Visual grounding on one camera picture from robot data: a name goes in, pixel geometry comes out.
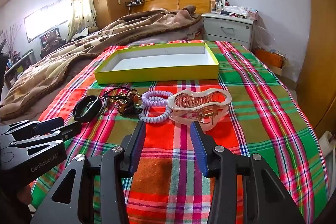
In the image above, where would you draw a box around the clear glass cup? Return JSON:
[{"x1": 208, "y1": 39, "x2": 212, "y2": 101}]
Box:
[{"x1": 211, "y1": 0, "x2": 222, "y2": 14}]

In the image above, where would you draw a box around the grey-blue cord hair tie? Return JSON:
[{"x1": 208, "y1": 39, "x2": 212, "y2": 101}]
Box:
[{"x1": 98, "y1": 90, "x2": 124, "y2": 116}]

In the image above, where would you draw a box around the purple spiral hair tie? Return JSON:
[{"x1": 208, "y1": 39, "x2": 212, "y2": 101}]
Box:
[{"x1": 138, "y1": 91, "x2": 174, "y2": 124}]

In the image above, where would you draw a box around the dark beaded bracelet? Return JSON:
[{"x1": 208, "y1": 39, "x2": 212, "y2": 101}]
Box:
[{"x1": 115, "y1": 89, "x2": 143, "y2": 115}]

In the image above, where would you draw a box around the clutter of small packets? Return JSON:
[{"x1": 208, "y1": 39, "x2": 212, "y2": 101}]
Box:
[{"x1": 221, "y1": 0, "x2": 259, "y2": 20}]

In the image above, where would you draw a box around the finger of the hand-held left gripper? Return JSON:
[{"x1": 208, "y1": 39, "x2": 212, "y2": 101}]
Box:
[
  {"x1": 0, "y1": 119, "x2": 66, "y2": 136},
  {"x1": 9, "y1": 121, "x2": 82, "y2": 148}
]

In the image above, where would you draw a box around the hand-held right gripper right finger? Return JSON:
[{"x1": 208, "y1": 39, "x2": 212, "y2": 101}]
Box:
[{"x1": 189, "y1": 120, "x2": 307, "y2": 224}]

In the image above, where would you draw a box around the brown patterned blanket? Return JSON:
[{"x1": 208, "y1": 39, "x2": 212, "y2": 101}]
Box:
[{"x1": 0, "y1": 5, "x2": 204, "y2": 121}]

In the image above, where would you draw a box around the grey nightstand with drawers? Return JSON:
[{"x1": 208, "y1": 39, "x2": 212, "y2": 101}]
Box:
[{"x1": 201, "y1": 13, "x2": 256, "y2": 50}]

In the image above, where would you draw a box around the dried branches bundle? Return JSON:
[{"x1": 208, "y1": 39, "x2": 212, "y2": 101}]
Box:
[{"x1": 0, "y1": 24, "x2": 22, "y2": 56}]

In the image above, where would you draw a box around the wide wooden closet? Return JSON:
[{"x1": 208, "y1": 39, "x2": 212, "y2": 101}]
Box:
[{"x1": 296, "y1": 0, "x2": 336, "y2": 136}]

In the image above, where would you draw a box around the orange cardboard box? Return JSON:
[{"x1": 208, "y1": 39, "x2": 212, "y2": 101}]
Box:
[{"x1": 254, "y1": 48, "x2": 286, "y2": 70}]

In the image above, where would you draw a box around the yellow-green cardboard box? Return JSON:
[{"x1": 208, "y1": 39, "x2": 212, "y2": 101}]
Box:
[{"x1": 94, "y1": 42, "x2": 219, "y2": 85}]

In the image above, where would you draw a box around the dotted curtain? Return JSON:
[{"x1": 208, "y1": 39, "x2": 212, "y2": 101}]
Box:
[{"x1": 66, "y1": 0, "x2": 97, "y2": 41}]

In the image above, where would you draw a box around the wooden bed headboard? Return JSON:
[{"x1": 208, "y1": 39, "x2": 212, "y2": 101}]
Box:
[{"x1": 130, "y1": 0, "x2": 217, "y2": 15}]

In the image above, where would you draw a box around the colourful plaid bedsheet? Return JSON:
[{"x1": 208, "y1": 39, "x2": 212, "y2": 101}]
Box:
[{"x1": 30, "y1": 40, "x2": 330, "y2": 224}]

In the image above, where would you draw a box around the pearl claw hair clip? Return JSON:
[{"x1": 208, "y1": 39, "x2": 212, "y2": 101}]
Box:
[{"x1": 167, "y1": 89, "x2": 232, "y2": 132}]

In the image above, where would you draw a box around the black wristband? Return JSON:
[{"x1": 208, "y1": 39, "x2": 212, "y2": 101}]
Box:
[{"x1": 73, "y1": 95, "x2": 103, "y2": 123}]

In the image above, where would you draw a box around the brown teddy bear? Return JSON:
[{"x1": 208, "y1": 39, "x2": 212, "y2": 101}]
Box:
[{"x1": 41, "y1": 29, "x2": 65, "y2": 53}]

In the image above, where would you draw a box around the window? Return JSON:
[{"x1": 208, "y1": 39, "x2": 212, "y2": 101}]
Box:
[{"x1": 24, "y1": 0, "x2": 72, "y2": 42}]

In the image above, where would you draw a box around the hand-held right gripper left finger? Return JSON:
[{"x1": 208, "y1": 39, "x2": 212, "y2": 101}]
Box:
[{"x1": 30, "y1": 120, "x2": 147, "y2": 224}]

